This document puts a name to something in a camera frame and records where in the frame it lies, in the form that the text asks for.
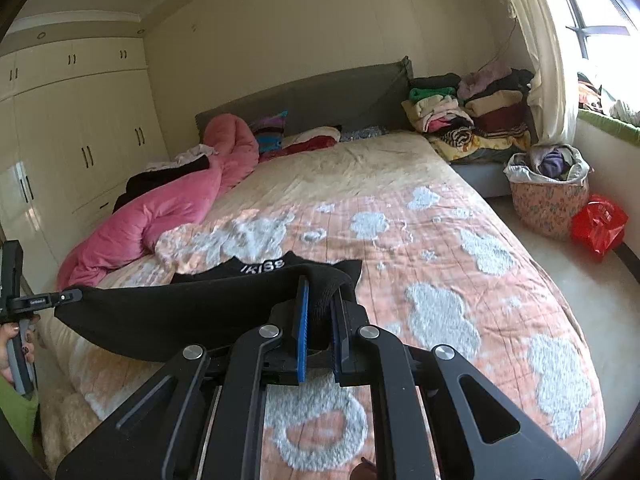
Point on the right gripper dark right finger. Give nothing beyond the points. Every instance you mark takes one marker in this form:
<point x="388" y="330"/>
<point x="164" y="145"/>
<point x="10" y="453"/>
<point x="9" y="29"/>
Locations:
<point x="341" y="351"/>

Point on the cream wardrobe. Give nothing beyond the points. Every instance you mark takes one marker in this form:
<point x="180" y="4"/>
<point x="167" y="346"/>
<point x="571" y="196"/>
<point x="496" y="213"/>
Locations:
<point x="77" y="121"/>

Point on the peach quilted bedspread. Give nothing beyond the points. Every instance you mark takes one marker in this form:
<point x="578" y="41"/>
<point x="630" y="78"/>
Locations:
<point x="438" y="266"/>

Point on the fluffy beige blanket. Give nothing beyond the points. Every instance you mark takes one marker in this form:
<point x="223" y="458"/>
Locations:
<point x="66" y="419"/>

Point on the striped colourful pillow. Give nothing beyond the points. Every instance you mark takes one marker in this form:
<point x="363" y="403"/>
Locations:
<point x="269" y="132"/>

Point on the pink duvet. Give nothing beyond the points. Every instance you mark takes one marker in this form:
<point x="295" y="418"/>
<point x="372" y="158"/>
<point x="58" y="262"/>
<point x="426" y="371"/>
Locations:
<point x="133" y="231"/>

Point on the red plastic bag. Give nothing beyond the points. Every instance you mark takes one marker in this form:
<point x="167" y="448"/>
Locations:
<point x="599" y="226"/>

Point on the floral laundry basket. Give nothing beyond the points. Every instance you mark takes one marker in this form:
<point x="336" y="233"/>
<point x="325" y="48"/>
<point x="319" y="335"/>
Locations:
<point x="549" y="185"/>

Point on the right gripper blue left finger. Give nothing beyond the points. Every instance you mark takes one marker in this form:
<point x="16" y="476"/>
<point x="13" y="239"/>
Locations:
<point x="299" y="329"/>

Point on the cream curtain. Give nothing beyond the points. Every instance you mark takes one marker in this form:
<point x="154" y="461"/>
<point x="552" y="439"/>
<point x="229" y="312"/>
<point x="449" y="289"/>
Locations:
<point x="553" y="94"/>

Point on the grey upholstered headboard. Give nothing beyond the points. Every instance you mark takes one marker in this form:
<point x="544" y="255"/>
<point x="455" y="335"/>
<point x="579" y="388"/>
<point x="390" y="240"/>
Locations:
<point x="353" y="99"/>

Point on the pile of folded clothes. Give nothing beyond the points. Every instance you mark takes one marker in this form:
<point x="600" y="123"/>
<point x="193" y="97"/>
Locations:
<point x="481" y="117"/>

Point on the person's left hand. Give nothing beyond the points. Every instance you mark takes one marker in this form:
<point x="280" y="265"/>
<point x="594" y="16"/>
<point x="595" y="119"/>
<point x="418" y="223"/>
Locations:
<point x="15" y="341"/>

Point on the black garment on duvet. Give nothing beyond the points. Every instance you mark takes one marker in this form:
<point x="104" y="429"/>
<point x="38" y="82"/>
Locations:
<point x="146" y="181"/>

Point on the red and white pillow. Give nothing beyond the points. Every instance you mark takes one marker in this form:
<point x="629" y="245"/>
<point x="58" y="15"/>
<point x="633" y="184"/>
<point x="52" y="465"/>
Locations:
<point x="310" y="140"/>

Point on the black long-sleeve sweater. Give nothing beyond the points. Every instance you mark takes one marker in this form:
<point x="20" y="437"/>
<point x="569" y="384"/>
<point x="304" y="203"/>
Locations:
<point x="212" y="308"/>

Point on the green garment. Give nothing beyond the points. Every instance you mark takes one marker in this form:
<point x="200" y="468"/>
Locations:
<point x="20" y="412"/>

